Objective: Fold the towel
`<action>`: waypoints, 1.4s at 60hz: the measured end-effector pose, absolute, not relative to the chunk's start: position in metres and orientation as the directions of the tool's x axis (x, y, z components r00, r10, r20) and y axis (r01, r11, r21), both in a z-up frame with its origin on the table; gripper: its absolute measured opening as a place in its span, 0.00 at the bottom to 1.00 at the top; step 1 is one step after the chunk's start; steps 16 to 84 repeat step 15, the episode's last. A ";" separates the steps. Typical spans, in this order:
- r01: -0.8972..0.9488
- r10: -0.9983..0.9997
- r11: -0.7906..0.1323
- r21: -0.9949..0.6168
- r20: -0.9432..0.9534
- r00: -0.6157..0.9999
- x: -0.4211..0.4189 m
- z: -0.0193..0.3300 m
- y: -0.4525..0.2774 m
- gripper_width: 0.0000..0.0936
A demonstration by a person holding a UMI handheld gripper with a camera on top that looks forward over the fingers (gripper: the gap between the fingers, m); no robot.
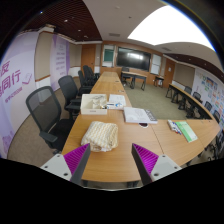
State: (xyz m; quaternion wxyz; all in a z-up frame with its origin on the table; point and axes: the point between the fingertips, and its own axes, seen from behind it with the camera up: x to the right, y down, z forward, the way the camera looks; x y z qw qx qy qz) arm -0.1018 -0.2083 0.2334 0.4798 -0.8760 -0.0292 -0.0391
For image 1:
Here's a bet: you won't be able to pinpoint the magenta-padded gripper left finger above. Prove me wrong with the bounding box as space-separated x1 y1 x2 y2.
39 143 92 186

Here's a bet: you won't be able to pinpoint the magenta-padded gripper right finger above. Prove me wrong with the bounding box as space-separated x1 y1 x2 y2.
131 143 183 186

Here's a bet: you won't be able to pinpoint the cream zigzag towel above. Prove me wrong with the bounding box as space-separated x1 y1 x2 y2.
80 120 119 153

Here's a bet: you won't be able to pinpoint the green booklet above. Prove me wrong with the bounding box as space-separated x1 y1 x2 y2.
174 120 199 143

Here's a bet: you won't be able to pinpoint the black mesh office chair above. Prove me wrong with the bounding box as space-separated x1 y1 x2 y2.
25 85 76 155
57 74 84 119

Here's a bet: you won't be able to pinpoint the flat white book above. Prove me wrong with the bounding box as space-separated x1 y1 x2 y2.
123 106 159 125

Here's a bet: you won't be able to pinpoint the black chair at table end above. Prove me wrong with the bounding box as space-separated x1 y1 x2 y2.
203 129 224 161

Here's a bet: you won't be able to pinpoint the open white compartment box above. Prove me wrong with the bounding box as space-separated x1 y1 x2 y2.
80 93 109 116

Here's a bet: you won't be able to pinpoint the long curved wooden table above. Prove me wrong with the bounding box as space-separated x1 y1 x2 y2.
165 83 214 120

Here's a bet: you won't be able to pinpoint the group of black chairs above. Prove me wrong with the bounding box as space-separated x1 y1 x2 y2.
178 85 224 124

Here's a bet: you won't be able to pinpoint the white printed paper sheets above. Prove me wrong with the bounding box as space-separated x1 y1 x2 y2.
107 93 127 111

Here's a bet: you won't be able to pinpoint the small dark side table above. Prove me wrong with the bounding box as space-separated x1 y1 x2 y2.
153 75 165 88

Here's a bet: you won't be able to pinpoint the row of black office chairs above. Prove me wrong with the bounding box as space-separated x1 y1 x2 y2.
77 64 100 95

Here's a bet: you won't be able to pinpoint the brown wooden door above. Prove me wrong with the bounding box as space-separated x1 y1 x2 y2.
163 58 176 89
80 44 97 75

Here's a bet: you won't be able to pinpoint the dark-legged wooden desk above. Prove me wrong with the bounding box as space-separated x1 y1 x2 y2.
120 70 148 92

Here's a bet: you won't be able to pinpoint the green framed whiteboard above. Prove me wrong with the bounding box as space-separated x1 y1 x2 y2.
101 44 116 68

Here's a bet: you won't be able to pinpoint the bright ceiling light panel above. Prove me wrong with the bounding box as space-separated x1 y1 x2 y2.
127 4 215 52

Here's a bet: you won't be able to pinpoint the large purple wall banner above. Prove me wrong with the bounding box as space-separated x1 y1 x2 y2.
0 31 40 159

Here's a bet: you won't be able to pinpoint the colourful wall poster display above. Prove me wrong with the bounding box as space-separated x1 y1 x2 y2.
192 67 224 128

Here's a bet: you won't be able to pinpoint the white wall panel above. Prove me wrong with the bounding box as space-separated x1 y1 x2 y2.
150 53 163 76

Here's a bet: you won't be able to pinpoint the narrow purple wall banner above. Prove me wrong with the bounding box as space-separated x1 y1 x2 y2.
49 34 71 92

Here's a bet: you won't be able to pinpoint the large black wall screen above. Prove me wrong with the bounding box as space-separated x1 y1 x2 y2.
116 46 152 72

